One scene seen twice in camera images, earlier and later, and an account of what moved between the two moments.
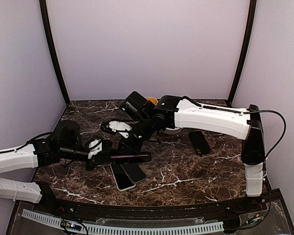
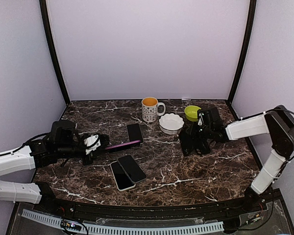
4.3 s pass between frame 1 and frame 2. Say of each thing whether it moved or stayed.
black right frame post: stayed
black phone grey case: stayed
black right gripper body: moved
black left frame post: stayed
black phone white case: stayed
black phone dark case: moved
